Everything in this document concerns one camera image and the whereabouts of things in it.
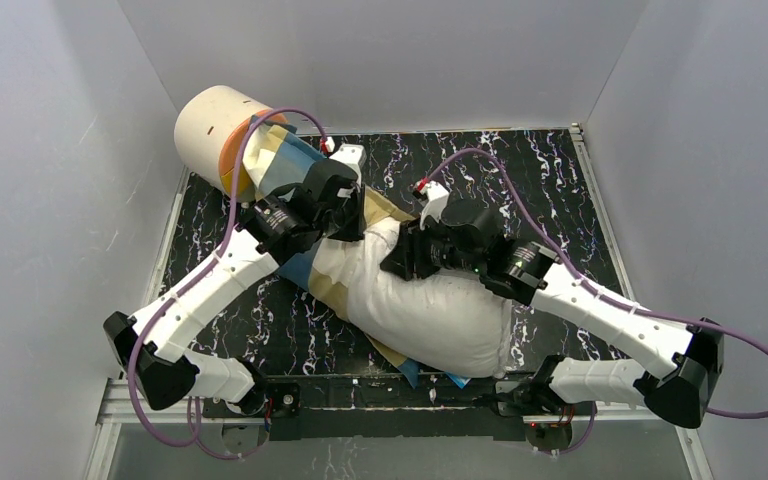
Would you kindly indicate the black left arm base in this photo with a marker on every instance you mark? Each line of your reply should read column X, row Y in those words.
column 247, row 425

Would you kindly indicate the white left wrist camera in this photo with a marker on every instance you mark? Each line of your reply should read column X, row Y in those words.
column 352, row 155

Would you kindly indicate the white pillow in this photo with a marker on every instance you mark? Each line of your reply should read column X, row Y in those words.
column 448, row 322

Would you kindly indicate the blue pillow label tag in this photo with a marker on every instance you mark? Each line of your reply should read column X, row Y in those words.
column 459, row 381

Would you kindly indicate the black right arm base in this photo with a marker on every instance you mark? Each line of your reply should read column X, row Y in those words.
column 554, row 427

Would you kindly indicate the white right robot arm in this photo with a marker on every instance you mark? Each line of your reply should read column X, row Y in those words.
column 670, row 370

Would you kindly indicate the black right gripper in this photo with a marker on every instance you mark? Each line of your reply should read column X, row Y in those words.
column 404, row 251

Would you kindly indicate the round cream drawer cabinet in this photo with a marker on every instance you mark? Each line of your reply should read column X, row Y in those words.
column 208, row 134

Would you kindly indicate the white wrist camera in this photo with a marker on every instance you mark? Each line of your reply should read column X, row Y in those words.
column 434, row 197
column 352, row 155

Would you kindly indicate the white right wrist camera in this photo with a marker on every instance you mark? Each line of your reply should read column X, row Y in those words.
column 434, row 197

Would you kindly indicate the aluminium table frame rail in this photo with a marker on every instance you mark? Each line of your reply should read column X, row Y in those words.
column 671, row 366

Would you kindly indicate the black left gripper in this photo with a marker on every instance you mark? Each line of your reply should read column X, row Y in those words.
column 347, row 216

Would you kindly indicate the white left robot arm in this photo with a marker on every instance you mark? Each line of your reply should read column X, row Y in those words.
column 153, row 344

